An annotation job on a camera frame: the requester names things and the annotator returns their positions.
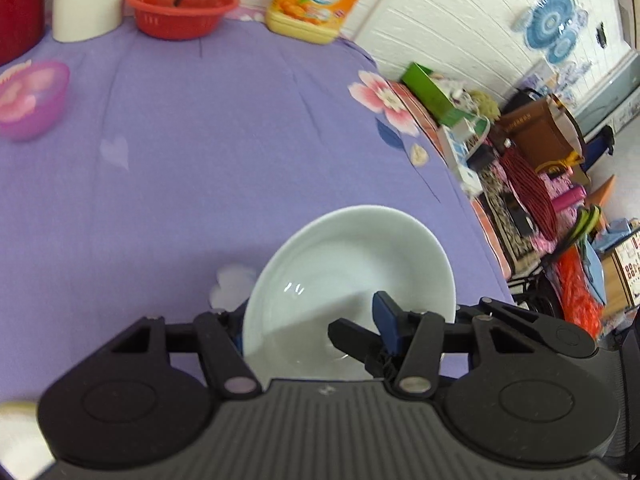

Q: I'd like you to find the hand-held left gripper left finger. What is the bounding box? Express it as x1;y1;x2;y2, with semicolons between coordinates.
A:
110;300;262;397

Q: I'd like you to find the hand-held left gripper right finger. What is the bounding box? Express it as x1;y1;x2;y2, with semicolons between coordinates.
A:
327;291;532;397

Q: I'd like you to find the white ceramic bowl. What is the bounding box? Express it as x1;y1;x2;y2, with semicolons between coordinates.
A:
241;204;457;382

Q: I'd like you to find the brown patterned cloth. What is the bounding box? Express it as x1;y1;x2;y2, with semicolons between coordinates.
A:
477;165;543;273

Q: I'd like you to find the black phone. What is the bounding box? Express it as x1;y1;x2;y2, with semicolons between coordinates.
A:
507;205;536;236

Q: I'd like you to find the white power strip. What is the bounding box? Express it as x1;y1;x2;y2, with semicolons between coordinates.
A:
440;115;492;196

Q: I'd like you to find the black charger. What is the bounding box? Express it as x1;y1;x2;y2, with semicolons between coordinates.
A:
467;145;493;171

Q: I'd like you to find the red knitted cloth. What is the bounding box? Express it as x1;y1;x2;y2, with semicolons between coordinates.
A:
500;150;560;241

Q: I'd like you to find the orange mesh bag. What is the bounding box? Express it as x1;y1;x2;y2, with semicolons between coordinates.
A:
557;250;603;338

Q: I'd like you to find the yellow plastic plate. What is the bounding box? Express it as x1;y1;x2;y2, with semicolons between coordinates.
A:
0;400;39;417

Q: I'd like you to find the pink roll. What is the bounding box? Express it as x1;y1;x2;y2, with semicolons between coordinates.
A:
550;187;586;216

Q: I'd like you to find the purple floral tablecloth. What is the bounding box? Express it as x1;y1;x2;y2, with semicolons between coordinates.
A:
0;2;516;411

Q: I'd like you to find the pale green plush item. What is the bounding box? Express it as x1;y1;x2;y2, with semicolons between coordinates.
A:
467;90;501;122

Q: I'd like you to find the green box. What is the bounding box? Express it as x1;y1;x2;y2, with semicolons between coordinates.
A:
401;62;463;128

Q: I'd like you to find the cardboard box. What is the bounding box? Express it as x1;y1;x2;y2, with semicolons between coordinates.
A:
602;230;640;311

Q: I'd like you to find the purple plastic bowl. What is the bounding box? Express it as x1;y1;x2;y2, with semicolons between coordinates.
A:
0;60;71;142

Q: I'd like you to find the yellow detergent bottle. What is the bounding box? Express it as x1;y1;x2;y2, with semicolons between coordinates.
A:
265;0;377;45

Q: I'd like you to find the red plastic basket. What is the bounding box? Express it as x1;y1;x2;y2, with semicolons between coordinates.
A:
125;0;240;41

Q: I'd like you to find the white thermos jug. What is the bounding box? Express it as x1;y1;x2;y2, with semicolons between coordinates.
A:
51;0;131;43

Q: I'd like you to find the red thermos jug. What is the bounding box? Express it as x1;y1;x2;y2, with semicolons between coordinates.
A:
0;0;48;67

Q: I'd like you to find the group of blue wall decorations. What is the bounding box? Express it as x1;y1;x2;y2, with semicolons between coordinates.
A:
510;0;591;66

